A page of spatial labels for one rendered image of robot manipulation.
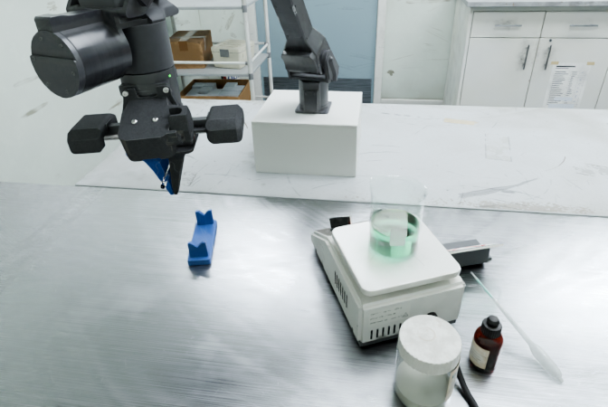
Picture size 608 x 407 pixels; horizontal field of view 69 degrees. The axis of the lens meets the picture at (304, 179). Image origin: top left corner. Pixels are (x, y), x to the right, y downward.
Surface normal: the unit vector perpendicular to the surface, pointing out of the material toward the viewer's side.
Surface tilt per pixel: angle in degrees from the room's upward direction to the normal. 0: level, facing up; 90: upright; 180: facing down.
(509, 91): 90
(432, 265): 0
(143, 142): 111
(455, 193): 0
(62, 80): 90
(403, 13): 90
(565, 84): 90
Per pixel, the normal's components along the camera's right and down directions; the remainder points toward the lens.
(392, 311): 0.26, 0.48
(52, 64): -0.43, 0.47
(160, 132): 0.00, -0.62
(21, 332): -0.04, -0.86
